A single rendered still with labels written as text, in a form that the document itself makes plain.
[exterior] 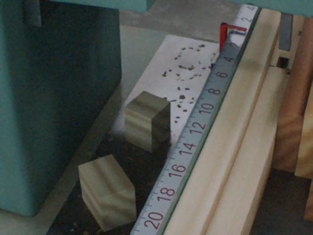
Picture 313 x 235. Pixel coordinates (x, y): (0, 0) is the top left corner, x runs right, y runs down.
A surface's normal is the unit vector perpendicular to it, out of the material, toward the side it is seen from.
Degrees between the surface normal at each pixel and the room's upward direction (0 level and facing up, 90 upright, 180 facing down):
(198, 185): 0
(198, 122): 0
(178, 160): 0
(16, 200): 90
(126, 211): 90
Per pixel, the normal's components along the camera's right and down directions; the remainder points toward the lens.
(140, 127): -0.58, 0.52
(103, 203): 0.47, 0.56
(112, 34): 0.94, 0.20
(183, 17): -0.02, -0.77
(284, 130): -0.33, 0.61
